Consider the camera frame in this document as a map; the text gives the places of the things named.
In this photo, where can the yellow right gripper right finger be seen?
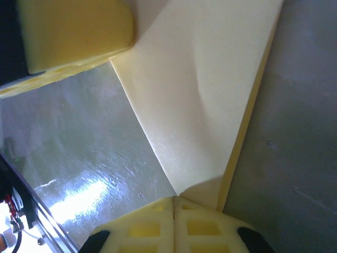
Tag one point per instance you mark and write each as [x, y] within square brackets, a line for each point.
[205, 229]

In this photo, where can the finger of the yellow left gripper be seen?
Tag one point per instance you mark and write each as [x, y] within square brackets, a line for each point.
[79, 31]

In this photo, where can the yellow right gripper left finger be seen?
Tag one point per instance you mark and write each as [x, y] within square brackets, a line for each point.
[147, 226]

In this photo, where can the aluminium front rail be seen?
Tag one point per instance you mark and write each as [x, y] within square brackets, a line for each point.
[52, 237]

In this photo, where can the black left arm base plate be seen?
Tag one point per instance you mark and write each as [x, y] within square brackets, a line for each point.
[27, 210]

